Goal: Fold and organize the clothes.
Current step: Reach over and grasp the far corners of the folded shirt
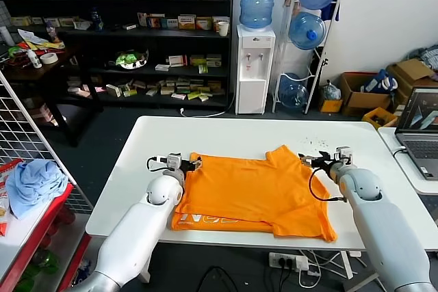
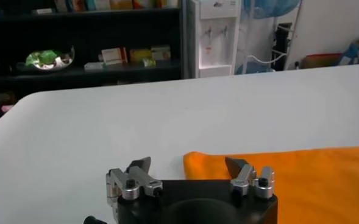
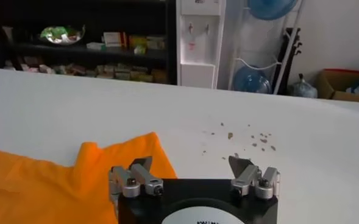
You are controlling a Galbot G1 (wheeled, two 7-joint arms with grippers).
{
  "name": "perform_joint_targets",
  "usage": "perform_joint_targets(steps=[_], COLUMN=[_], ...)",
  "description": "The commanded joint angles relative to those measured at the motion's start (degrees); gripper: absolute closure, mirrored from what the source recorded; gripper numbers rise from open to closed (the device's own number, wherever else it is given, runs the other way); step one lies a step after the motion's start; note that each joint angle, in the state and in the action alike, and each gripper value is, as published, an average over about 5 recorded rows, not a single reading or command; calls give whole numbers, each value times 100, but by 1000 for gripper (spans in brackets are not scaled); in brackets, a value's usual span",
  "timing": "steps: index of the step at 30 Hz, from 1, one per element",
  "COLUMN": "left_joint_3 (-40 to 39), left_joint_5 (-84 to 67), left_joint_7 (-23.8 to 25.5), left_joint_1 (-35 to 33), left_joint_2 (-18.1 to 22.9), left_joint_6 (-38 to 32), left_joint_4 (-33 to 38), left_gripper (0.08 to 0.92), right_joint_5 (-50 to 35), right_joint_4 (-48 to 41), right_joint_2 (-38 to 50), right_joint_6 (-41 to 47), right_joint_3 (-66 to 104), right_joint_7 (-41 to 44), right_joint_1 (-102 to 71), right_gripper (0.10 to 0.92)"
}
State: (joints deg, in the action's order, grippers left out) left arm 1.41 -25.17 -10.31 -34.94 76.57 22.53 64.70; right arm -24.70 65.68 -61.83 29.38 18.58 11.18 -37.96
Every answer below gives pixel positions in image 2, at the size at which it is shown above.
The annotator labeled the black shelving unit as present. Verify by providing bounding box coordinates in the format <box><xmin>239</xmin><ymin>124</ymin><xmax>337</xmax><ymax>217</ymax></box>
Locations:
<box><xmin>0</xmin><ymin>0</ymin><xmax>186</xmax><ymax>101</ymax></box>

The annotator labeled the blue white bag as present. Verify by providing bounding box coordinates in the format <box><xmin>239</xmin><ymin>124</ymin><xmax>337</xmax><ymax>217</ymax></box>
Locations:
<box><xmin>337</xmin><ymin>42</ymin><xmax>359</xmax><ymax>66</ymax></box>

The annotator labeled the white water dispenser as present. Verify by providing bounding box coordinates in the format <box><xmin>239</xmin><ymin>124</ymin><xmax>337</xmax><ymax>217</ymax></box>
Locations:
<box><xmin>185</xmin><ymin>0</ymin><xmax>243</xmax><ymax>79</ymax></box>

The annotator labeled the white red medicine box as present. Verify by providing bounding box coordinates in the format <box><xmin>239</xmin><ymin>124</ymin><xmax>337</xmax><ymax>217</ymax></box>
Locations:
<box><xmin>101</xmin><ymin>47</ymin><xmax>128</xmax><ymax>65</ymax></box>

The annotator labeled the flat white medicine box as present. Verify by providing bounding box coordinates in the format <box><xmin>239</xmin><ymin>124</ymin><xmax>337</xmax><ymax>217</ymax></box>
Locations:
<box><xmin>84</xmin><ymin>62</ymin><xmax>104</xmax><ymax>71</ymax></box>

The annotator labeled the yellow green medicine box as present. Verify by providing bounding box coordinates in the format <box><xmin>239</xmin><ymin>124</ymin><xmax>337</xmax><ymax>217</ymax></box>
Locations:
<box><xmin>129</xmin><ymin>48</ymin><xmax>152</xmax><ymax>63</ymax></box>

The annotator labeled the blue water jug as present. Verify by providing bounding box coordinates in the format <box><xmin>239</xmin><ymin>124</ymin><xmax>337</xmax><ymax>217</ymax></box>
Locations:
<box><xmin>243</xmin><ymin>0</ymin><xmax>302</xmax><ymax>19</ymax></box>
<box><xmin>235</xmin><ymin>60</ymin><xmax>274</xmax><ymax>75</ymax></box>

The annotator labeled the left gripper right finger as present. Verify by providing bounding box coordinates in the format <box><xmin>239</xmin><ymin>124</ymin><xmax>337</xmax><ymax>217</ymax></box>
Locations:
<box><xmin>224</xmin><ymin>156</ymin><xmax>276</xmax><ymax>200</ymax></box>

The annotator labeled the orange t-shirt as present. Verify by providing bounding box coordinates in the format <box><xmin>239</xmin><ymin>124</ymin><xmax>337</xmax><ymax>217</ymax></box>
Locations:
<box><xmin>183</xmin><ymin>145</ymin><xmax>359</xmax><ymax>224</ymax></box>

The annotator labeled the large white table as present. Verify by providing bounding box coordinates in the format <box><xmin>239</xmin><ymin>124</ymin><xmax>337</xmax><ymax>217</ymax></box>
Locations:
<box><xmin>0</xmin><ymin>63</ymin><xmax>359</xmax><ymax>224</ymax></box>

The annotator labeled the white jug rack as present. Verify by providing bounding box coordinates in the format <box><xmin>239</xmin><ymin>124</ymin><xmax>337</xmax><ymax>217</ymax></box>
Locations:
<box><xmin>240</xmin><ymin>0</ymin><xmax>304</xmax><ymax>74</ymax></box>

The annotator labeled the white green medicine box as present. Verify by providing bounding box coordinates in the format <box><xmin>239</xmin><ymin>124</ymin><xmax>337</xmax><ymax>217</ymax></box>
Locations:
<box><xmin>151</xmin><ymin>45</ymin><xmax>171</xmax><ymax>61</ymax></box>

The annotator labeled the open cardboard box red rim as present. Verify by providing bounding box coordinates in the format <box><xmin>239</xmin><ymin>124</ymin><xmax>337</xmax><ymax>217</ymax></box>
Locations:
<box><xmin>299</xmin><ymin>53</ymin><xmax>343</xmax><ymax>69</ymax></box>

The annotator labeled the steel bowl with green packets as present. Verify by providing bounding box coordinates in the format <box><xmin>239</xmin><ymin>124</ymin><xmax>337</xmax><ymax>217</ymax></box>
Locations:
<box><xmin>16</xmin><ymin>45</ymin><xmax>76</xmax><ymax>72</ymax></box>

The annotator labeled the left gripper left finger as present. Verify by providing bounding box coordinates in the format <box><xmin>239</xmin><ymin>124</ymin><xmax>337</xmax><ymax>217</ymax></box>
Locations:
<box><xmin>105</xmin><ymin>156</ymin><xmax>164</xmax><ymax>214</ymax></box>

